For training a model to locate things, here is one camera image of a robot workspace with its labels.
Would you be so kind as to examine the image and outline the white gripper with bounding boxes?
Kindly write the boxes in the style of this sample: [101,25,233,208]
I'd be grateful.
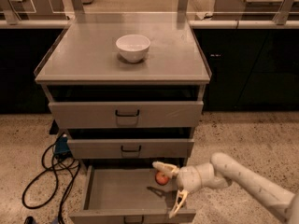
[152,161,215,218]

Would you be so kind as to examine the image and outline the red apple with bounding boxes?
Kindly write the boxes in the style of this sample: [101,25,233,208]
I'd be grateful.
[155,171,169,186]

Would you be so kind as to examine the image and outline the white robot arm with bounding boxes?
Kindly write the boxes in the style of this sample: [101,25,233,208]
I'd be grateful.
[152,152,299,224]

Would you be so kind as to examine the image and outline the grey middle drawer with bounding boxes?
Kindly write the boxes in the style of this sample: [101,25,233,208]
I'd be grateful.
[67,139,194,159]

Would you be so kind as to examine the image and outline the grey drawer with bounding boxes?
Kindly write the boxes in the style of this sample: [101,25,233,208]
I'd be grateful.
[67,139,194,159]
[49,101,203,129]
[70,166,196,224]

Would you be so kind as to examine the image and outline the grey bottom drawer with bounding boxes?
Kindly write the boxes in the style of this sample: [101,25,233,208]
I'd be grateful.
[70,166,196,224]

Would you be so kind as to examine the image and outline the grey top drawer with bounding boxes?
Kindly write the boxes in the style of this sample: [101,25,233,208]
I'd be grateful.
[49,101,203,129]

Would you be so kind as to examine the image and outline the grey drawer cabinet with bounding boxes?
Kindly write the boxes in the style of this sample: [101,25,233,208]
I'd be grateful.
[36,13,210,167]

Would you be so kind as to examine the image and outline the blue power box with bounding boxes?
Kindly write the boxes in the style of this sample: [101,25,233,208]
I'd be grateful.
[53,134,71,159]

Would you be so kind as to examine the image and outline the white ceramic bowl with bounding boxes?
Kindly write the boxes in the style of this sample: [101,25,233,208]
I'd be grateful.
[116,35,150,63]

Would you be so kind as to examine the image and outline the background steel table right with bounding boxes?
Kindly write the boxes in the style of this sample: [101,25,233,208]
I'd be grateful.
[212,0,283,21]

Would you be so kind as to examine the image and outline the background steel table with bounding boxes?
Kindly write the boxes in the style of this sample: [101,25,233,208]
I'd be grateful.
[0,0,66,21]
[212,0,283,21]

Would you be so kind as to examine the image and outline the background steel table left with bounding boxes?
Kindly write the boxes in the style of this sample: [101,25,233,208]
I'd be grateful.
[0,0,66,21]

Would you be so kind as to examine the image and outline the black floor cable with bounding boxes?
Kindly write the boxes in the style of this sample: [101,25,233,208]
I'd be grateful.
[21,133,82,224]

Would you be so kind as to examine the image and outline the white horizontal rail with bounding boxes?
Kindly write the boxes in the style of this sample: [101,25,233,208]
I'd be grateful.
[0,20,299,30]

